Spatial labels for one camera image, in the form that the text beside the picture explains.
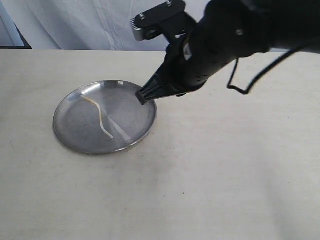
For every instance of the white plastic strip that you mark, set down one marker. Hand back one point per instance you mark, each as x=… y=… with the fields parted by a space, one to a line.
x=100 y=117

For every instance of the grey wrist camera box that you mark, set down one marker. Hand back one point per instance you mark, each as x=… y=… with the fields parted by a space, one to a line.
x=142 y=34

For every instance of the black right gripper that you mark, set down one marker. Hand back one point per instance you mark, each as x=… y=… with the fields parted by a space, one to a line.
x=188 y=66

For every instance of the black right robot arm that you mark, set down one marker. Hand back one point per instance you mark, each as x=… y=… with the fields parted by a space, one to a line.
x=229 y=30

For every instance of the round metal plate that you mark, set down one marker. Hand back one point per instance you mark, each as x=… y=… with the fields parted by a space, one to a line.
x=76 y=121

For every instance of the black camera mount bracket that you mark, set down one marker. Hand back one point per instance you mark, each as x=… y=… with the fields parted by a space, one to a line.
x=168 y=19

